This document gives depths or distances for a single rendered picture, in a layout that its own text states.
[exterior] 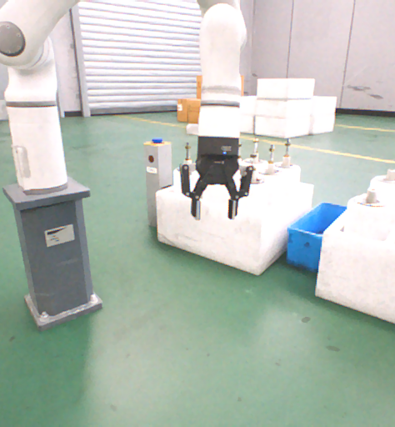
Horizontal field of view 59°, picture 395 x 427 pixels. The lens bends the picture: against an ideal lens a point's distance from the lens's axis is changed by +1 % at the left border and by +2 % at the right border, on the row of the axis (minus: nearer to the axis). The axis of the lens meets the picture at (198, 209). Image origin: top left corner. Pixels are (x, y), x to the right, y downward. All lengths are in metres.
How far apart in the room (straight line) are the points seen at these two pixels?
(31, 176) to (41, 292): 0.26
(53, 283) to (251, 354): 0.45
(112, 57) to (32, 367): 5.67
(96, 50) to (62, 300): 5.44
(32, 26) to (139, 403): 0.67
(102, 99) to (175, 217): 5.08
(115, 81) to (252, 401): 5.80
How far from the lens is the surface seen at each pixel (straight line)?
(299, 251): 1.06
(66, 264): 0.83
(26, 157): 0.78
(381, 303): 0.93
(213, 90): 0.62
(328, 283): 0.94
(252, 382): 0.72
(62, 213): 0.79
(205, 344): 0.78
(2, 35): 0.75
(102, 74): 6.12
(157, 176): 1.25
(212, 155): 0.61
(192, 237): 1.11
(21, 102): 0.76
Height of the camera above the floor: 0.52
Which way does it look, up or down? 20 degrees down
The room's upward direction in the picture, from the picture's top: straight up
